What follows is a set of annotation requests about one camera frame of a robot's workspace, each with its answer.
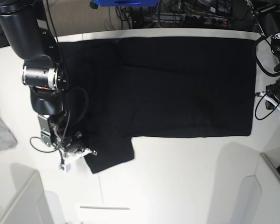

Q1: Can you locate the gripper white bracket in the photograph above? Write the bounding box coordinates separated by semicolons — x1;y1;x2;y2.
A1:
256;82;280;110
58;132;98;164

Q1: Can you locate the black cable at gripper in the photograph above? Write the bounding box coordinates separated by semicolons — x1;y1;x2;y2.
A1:
254;93;280;121

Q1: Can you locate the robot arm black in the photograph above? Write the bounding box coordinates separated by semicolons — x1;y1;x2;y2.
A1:
0;0;97;167
247;0;280;110

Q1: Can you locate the white bin right front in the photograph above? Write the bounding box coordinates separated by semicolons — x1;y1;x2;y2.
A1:
232;153;280;224

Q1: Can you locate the black T-shirt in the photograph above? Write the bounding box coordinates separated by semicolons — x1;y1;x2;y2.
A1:
60;37;256;173

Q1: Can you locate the blue plastic bin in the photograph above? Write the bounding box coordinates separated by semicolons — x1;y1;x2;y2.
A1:
97;0;158;7

